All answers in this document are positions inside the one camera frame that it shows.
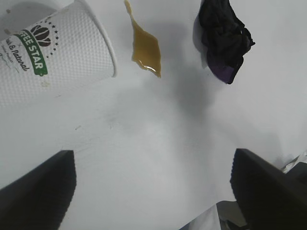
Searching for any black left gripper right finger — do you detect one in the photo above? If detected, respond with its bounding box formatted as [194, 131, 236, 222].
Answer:
[229, 148, 307, 230]

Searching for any brown coffee spill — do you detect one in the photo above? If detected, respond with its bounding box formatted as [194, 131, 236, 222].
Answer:
[123, 0, 162, 79]

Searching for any white paper coffee cup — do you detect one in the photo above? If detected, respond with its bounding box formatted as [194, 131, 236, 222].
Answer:
[0, 0, 118, 110]

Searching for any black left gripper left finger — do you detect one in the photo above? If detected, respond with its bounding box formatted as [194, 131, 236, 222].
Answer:
[0, 149, 77, 230]

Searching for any black and purple cloth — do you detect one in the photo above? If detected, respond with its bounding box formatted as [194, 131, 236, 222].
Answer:
[196, 0, 256, 84]

